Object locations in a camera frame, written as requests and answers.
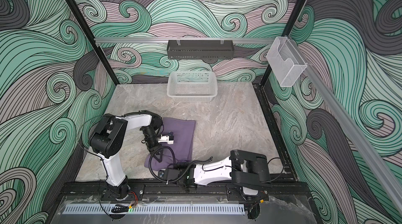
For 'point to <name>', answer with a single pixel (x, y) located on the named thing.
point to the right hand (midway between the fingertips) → (178, 170)
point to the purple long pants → (180, 151)
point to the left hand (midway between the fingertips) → (157, 157)
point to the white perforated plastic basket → (192, 86)
